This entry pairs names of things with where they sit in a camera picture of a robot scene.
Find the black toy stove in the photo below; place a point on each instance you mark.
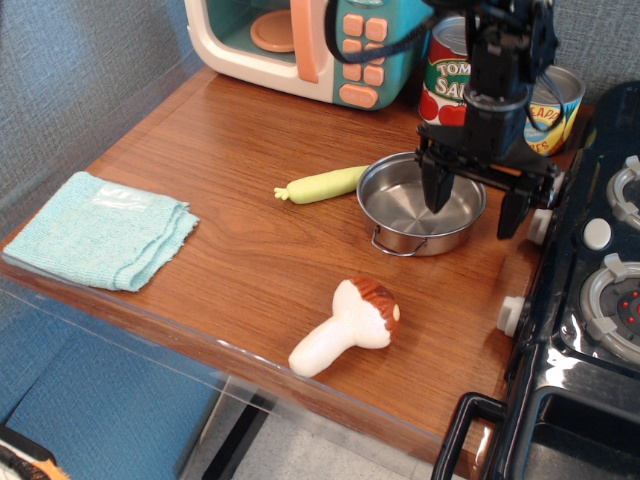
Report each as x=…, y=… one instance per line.
x=571, y=410

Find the stainless steel pot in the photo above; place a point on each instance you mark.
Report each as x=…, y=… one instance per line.
x=396, y=218

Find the teal toy microwave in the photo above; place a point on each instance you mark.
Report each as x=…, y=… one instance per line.
x=363, y=62

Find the toy mushroom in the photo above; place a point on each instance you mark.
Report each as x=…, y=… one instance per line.
x=365, y=314

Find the pineapple slices can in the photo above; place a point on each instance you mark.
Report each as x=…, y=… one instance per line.
x=555, y=102

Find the tomato sauce can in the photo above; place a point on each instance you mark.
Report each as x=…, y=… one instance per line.
x=447, y=71

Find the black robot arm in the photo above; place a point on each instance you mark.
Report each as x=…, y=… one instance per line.
x=510, y=45

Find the orange furry object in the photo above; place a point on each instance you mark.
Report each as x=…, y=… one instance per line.
x=22, y=458

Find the green handled metal spoon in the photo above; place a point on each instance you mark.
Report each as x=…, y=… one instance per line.
x=320, y=187

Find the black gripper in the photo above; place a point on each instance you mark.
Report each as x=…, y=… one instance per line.
x=489, y=148

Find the light blue folded cloth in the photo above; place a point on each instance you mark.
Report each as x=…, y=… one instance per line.
x=101, y=234

